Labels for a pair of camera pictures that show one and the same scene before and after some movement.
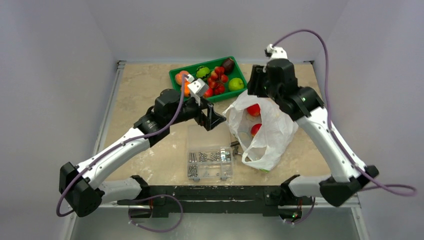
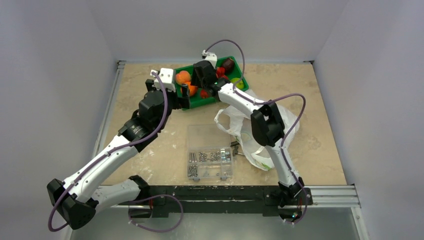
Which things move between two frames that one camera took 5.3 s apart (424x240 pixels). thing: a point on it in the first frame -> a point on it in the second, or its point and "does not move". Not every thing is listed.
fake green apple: (235, 83) does not move
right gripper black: (255, 86) -> (202, 74)
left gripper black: (211, 119) -> (180, 102)
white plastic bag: (264, 132) does not move
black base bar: (213, 201) does not move
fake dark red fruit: (228, 65) does not move
